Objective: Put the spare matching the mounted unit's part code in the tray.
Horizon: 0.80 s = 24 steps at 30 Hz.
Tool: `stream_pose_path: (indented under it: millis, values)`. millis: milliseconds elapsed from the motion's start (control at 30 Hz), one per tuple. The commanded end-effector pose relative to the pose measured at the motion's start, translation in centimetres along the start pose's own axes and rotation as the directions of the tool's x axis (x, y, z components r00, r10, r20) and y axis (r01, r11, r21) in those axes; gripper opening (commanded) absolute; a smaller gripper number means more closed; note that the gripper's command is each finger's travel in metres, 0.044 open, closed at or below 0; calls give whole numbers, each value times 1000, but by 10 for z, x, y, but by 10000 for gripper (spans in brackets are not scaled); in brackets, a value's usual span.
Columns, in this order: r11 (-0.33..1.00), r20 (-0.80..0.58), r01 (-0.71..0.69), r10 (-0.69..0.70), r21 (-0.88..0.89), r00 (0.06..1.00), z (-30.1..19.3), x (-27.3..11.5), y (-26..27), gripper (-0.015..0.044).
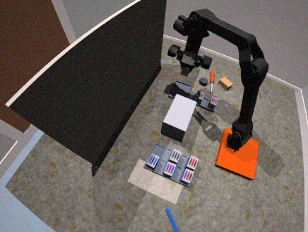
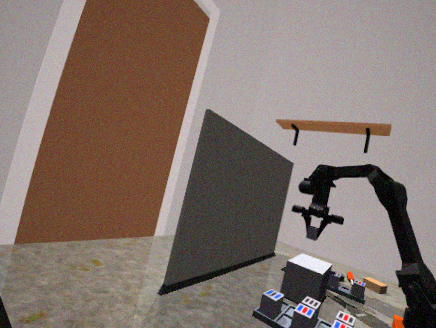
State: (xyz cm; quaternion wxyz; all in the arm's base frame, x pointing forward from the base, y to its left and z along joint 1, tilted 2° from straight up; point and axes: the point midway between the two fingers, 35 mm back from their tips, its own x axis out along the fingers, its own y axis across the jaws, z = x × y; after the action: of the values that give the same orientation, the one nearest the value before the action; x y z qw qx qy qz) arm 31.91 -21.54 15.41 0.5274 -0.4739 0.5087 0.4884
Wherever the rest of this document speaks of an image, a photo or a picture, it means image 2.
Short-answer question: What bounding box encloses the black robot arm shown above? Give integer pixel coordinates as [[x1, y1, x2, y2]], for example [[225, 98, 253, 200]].
[[298, 164, 436, 328]]

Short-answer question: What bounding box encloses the grey flat panel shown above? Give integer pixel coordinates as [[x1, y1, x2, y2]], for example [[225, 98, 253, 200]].
[[163, 109, 293, 285]]

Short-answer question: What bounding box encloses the orange-handled screwdriver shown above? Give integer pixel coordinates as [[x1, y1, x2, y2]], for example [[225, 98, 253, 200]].
[[347, 271, 355, 284]]

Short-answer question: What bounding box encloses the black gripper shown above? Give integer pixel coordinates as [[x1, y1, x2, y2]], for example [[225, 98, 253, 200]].
[[291, 196, 344, 238]]

